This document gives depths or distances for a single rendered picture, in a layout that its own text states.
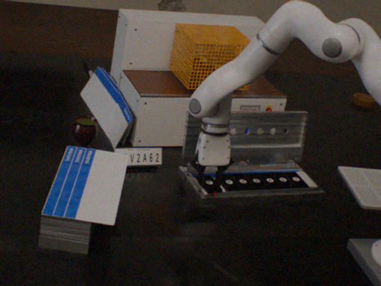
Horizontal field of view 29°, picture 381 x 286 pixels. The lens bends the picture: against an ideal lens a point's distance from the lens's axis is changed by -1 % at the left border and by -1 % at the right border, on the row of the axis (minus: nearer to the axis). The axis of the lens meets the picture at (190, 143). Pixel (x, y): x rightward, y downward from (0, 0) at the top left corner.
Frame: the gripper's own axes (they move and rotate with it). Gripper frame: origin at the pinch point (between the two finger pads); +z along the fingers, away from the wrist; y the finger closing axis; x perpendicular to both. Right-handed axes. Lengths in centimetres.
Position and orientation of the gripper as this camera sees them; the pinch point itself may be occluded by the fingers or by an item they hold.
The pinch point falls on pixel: (209, 179)
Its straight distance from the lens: 232.0
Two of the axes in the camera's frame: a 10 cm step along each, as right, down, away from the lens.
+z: -0.9, 9.6, 2.5
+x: -3.8, -2.7, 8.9
